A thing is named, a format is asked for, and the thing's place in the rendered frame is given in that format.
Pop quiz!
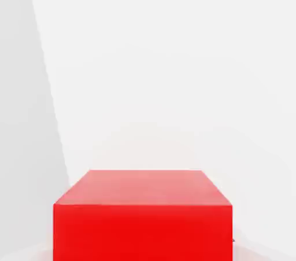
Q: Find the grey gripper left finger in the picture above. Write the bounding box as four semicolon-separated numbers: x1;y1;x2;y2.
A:
25;242;54;261

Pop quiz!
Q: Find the small red cube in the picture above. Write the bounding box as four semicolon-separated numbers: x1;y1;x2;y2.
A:
53;169;234;261

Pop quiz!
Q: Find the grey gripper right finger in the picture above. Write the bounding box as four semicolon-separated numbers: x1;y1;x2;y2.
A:
232;237;276;261

